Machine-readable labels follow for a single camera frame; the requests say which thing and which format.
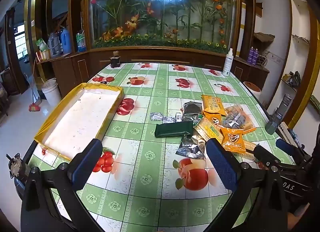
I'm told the grey metal cylinder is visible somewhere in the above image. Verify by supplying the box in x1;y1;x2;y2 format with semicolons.
265;94;292;135

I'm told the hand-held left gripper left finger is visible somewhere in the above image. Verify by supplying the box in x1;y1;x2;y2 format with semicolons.
21;138;103;232

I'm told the blue green plastic bag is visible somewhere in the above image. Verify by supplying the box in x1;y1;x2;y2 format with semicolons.
76;30;87;52

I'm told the grey kettle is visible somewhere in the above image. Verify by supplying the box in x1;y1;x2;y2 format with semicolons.
47;32;61;57

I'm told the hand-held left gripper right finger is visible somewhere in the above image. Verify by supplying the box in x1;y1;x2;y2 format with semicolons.
202;138;294;232

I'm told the clear packet of dark snacks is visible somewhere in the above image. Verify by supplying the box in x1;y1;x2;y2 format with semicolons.
222;105;257;136

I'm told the clear cracker packet green label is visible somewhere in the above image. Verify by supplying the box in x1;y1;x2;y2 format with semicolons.
194;117;225;146

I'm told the white spray bottle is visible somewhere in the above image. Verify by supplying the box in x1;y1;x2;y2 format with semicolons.
222;48;234;77

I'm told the dark green snack packet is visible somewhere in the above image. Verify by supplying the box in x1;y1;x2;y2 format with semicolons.
154;120;194;138

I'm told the barred window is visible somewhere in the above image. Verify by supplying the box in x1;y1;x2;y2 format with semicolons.
14;24;28;60

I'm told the wooden cabinet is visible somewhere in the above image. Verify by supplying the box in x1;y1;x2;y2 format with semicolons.
36;47;270;98

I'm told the fruit print green tablecloth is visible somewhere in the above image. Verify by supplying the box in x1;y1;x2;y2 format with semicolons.
26;62;297;232

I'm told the green white bag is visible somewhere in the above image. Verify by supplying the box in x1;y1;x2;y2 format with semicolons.
36;38;48;53

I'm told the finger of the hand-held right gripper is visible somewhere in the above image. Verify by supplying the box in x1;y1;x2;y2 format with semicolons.
276;138;304;158
246;145;282;169

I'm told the white plastic bucket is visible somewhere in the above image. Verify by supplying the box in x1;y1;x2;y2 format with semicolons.
41;78;63;107

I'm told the artificial flower glass display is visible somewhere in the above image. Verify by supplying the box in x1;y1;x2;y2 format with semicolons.
86;0;242;53

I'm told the silver foil snack packet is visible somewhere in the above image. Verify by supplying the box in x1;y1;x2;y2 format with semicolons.
175;132;207;160
181;101;203;123

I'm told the red broom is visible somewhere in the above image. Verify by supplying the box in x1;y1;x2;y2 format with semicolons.
24;60;42;112

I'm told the blue thermos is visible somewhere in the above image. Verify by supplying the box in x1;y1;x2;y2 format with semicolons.
60;27;72;55

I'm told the red brown round stool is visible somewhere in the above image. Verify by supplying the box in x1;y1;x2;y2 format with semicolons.
243;81;262;93

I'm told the large orange snack packet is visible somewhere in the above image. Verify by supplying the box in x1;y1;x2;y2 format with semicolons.
201;94;226;117

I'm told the dark glass bottle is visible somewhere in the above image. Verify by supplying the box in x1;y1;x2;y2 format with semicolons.
110;51;121;69

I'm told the yellow-edged white tray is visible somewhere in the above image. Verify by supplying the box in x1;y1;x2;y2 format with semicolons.
34;83;125;161

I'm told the orange round-logo snack packet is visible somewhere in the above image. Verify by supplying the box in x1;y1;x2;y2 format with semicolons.
204;112;223;130
220;127;247;155

